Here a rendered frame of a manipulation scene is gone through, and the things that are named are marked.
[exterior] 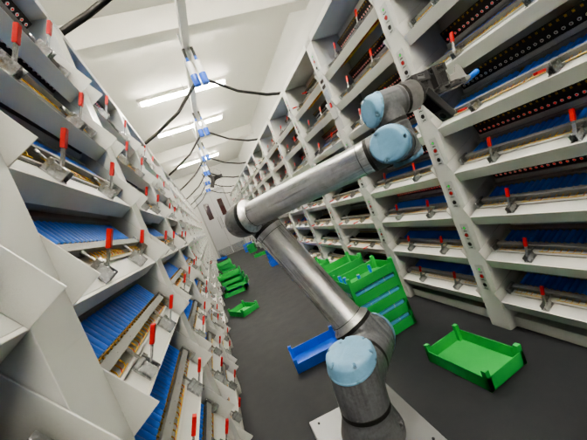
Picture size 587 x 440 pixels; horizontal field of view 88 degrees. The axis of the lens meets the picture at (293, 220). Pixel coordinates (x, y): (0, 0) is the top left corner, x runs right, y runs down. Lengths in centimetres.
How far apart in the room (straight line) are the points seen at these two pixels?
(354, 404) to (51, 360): 76
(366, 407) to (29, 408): 77
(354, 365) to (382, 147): 58
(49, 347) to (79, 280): 10
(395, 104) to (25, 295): 85
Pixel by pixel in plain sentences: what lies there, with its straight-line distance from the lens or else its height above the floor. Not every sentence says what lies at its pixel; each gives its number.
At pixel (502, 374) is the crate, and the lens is 144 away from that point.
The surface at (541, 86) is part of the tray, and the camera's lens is 120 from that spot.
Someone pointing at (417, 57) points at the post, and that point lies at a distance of 153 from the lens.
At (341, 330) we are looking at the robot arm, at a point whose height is 43.
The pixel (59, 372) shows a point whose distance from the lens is 42.
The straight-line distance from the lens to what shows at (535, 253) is 147.
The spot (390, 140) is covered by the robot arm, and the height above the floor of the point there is 94.
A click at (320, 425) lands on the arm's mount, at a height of 18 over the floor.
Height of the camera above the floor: 90
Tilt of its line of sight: 4 degrees down
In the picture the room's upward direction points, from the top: 22 degrees counter-clockwise
